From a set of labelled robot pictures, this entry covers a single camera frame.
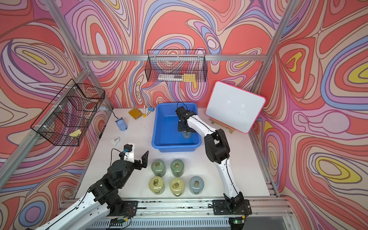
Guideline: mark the green circuit board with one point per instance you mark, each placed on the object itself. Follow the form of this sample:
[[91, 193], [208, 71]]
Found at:
[[118, 221]]

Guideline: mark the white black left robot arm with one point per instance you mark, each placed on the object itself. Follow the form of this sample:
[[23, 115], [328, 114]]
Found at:
[[101, 199]]

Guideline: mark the green tea canister back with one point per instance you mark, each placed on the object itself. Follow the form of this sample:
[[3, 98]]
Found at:
[[177, 168]]

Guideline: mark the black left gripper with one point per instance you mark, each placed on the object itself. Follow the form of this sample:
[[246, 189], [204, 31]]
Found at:
[[139, 166]]

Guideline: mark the small blue mouse device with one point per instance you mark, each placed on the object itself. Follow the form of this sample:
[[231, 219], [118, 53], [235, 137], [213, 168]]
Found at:
[[121, 124]]

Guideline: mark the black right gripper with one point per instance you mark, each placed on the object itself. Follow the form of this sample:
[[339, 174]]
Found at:
[[181, 128]]

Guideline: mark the yellow-green tea canister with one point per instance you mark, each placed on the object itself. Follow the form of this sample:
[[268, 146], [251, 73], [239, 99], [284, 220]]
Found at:
[[177, 186], [156, 185]]

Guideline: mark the blue-grey tea canister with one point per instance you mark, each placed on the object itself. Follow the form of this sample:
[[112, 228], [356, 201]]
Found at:
[[196, 185]]

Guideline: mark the small white tag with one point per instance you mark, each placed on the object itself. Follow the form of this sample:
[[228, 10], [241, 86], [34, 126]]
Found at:
[[115, 141]]

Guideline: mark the small blue clip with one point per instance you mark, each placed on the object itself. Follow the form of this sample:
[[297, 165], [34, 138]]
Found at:
[[150, 109]]

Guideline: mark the pink framed whiteboard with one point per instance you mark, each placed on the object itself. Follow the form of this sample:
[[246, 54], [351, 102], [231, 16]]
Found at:
[[234, 107]]

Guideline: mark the black wire basket left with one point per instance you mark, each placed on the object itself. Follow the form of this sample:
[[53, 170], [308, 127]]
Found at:
[[74, 107]]

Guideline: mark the black wire basket back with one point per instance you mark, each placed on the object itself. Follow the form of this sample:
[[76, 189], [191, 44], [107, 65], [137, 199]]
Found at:
[[171, 64]]

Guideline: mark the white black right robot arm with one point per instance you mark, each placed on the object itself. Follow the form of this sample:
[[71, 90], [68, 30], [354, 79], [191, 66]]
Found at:
[[218, 152]]

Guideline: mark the yellow block in basket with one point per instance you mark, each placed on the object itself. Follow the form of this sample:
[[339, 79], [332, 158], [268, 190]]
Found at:
[[189, 77]]

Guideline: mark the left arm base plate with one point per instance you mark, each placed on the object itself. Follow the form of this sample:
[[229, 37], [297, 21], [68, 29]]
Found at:
[[124, 208]]

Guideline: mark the yellow sticky note pad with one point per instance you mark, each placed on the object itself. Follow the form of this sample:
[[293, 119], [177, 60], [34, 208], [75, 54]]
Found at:
[[135, 113]]

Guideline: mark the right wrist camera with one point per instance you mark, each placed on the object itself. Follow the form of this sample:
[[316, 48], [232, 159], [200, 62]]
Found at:
[[181, 112]]

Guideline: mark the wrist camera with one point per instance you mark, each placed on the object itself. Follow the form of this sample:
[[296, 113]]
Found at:
[[181, 112], [128, 153]]

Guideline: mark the wooden whiteboard stand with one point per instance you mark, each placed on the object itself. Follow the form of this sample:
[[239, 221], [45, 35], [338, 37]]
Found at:
[[230, 129]]

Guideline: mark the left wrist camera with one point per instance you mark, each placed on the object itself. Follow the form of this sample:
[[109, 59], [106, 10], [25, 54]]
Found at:
[[128, 153]]

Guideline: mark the yellow sponge in basket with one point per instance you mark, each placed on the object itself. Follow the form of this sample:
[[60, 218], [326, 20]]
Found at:
[[76, 134]]

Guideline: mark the blue plastic basket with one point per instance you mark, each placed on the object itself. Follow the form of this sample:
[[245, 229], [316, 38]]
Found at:
[[166, 137]]

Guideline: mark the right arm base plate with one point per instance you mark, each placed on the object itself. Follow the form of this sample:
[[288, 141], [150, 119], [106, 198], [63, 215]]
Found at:
[[221, 208]]

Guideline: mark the black wire basket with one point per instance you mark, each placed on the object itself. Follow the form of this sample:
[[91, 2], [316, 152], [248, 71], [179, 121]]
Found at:
[[171, 64], [74, 107]]

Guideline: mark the green tea canister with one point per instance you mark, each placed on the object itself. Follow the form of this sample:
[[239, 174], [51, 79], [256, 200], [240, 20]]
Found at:
[[158, 167], [177, 168]]

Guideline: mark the light blue tea canister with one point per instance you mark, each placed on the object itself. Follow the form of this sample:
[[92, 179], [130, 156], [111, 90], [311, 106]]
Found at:
[[187, 135]]

